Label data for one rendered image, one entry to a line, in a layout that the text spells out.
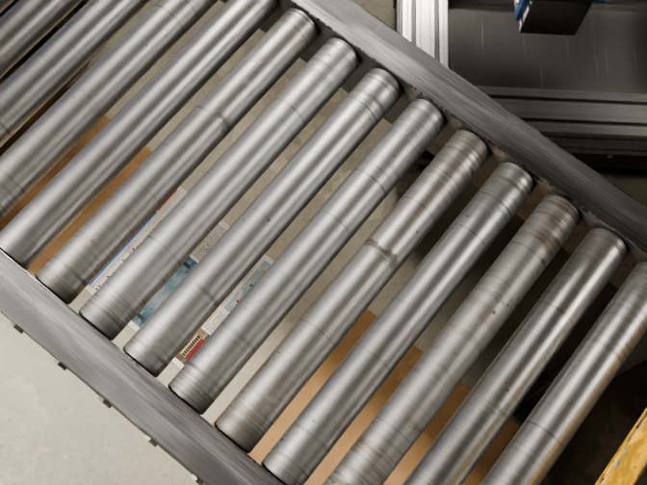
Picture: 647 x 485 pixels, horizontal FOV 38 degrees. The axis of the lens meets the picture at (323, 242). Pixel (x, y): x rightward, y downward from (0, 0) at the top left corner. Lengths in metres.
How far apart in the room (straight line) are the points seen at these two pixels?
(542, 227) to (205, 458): 0.45
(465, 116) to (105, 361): 0.50
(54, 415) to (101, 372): 0.84
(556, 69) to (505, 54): 0.10
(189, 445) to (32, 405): 0.90
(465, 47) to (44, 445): 1.10
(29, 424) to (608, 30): 1.35
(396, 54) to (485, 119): 0.13
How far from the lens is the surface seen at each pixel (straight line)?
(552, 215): 1.09
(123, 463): 1.81
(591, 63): 1.91
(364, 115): 1.10
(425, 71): 1.14
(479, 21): 1.90
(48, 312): 1.04
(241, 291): 1.85
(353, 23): 1.16
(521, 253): 1.07
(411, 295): 1.03
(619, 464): 1.02
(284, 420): 1.80
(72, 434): 1.84
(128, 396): 1.01
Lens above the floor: 1.78
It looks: 71 degrees down
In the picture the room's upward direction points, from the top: 7 degrees clockwise
